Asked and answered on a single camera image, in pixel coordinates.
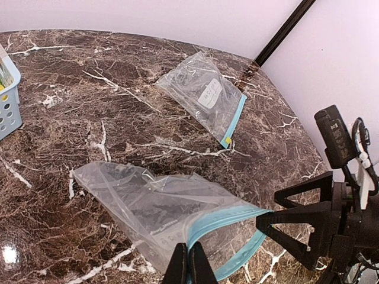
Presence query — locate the blue perforated plastic basket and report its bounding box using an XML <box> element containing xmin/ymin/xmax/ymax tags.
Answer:
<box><xmin>0</xmin><ymin>46</ymin><xmax>23</xmax><ymax>140</ymax></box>

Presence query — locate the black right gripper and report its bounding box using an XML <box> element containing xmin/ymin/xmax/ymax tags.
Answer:
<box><xmin>256</xmin><ymin>172</ymin><xmax>378</xmax><ymax>273</ymax></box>

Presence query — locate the right black corner post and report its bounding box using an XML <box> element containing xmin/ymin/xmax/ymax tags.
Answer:
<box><xmin>255</xmin><ymin>0</ymin><xmax>316</xmax><ymax>67</ymax></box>

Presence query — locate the yellow toy food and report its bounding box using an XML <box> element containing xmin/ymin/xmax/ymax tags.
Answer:
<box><xmin>0</xmin><ymin>85</ymin><xmax>9</xmax><ymax>102</ymax></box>

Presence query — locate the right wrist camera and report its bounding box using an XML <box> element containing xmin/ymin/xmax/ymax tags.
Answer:
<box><xmin>314</xmin><ymin>105</ymin><xmax>356</xmax><ymax>169</ymax></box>

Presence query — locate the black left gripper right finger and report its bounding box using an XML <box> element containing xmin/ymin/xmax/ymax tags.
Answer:
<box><xmin>189</xmin><ymin>242</ymin><xmax>218</xmax><ymax>284</ymax></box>

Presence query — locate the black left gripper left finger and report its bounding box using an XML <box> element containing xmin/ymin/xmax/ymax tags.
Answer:
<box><xmin>162</xmin><ymin>243</ymin><xmax>188</xmax><ymax>284</ymax></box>

